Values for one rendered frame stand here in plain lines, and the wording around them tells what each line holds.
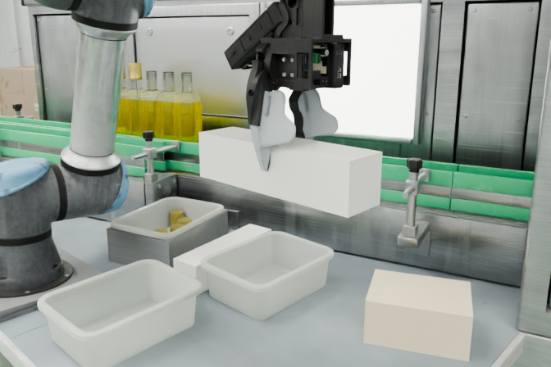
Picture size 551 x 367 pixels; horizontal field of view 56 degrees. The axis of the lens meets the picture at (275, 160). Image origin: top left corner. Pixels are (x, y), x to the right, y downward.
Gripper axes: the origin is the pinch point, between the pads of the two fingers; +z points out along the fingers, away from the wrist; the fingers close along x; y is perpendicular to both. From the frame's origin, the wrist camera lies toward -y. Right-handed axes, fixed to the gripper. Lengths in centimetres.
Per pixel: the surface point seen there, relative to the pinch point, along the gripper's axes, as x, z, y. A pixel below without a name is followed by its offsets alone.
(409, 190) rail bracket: 37.1, 13.2, -2.5
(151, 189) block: 23, 23, -65
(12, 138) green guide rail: 11, 15, -117
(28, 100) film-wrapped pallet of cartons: 164, 50, -497
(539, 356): 40, 38, 21
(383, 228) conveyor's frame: 48, 27, -14
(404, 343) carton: 21.6, 33.0, 6.7
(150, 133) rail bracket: 24, 9, -64
